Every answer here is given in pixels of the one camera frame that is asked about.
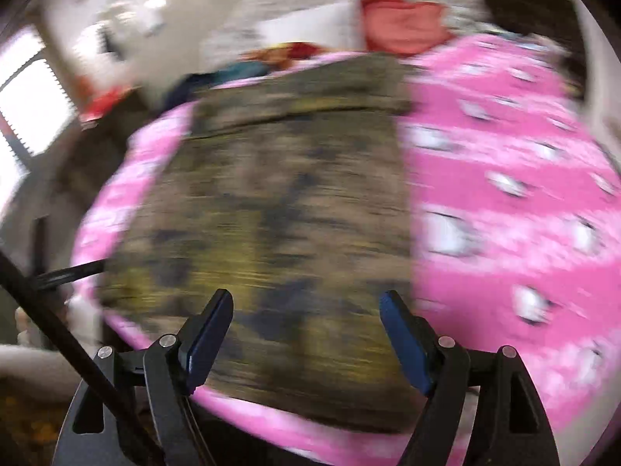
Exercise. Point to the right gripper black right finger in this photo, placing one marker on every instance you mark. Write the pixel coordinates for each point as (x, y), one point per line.
(510, 425)

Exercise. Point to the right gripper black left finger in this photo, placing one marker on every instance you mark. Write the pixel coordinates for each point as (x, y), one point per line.
(170, 370)

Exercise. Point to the dark floral patterned garment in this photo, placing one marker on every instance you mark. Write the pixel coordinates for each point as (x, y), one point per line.
(290, 194)

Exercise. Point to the dark navy clothes pile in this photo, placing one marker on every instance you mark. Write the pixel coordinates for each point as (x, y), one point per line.
(182, 92)

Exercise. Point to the black rod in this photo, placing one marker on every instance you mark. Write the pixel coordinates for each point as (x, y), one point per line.
(24, 293)

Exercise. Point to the pink penguin blanket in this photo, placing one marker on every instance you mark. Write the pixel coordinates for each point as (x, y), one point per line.
(515, 239)

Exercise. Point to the dark wooden side table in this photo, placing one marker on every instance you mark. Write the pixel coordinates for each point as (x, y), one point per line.
(82, 167)

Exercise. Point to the red bag on table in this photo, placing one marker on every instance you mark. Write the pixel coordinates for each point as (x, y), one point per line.
(103, 103)

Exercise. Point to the teal folded garment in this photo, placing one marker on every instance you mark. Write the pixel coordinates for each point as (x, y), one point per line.
(232, 72)

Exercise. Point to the dark hanging cloth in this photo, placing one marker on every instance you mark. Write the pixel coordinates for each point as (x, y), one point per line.
(109, 45)

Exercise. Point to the red yellow patterned blanket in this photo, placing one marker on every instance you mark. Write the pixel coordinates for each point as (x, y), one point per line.
(283, 56)

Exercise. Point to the dark wooden cabinet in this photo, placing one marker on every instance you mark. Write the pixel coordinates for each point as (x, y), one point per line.
(554, 19)

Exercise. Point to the white square pillow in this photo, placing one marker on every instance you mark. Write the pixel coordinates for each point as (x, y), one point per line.
(336, 26)

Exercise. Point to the red heart-shaped cushion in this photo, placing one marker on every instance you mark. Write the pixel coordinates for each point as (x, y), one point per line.
(403, 28)

